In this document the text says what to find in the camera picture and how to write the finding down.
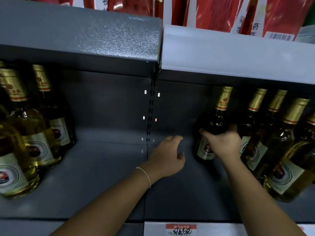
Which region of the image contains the grey metal shelf board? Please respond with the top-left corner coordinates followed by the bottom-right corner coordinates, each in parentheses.
top-left (0, 0), bottom-right (163, 77)

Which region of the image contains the person's right forearm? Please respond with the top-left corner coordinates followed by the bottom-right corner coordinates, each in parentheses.
top-left (220, 155), bottom-right (307, 236)

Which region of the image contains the person's right hand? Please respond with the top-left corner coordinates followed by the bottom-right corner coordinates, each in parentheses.
top-left (199, 124), bottom-right (242, 162)

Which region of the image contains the white and red price tag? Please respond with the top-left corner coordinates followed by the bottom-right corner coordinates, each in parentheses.
top-left (144, 221), bottom-right (247, 236)

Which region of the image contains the dark gold-capped glass bottle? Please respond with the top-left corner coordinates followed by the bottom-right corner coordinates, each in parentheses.
top-left (194, 86), bottom-right (234, 165)

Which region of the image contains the person's left hand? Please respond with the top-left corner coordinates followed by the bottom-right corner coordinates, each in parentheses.
top-left (140, 136), bottom-right (186, 185)

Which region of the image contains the pale green packet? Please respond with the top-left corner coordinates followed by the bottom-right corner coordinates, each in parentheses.
top-left (294, 23), bottom-right (315, 44)

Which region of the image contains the white metal shelf board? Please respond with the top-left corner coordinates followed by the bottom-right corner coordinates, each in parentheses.
top-left (160, 24), bottom-right (315, 89)

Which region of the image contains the dark slotted shelf upright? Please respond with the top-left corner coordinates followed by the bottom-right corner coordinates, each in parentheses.
top-left (146, 71), bottom-right (158, 145)

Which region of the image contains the person's left forearm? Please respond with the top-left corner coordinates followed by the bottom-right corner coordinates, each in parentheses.
top-left (50, 167), bottom-right (158, 236)

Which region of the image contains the thin white wrist bracelet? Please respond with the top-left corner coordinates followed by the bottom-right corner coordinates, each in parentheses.
top-left (136, 166), bottom-right (151, 189)

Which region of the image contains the row of red packets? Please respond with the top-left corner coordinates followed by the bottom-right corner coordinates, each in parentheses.
top-left (31, 0), bottom-right (315, 42)

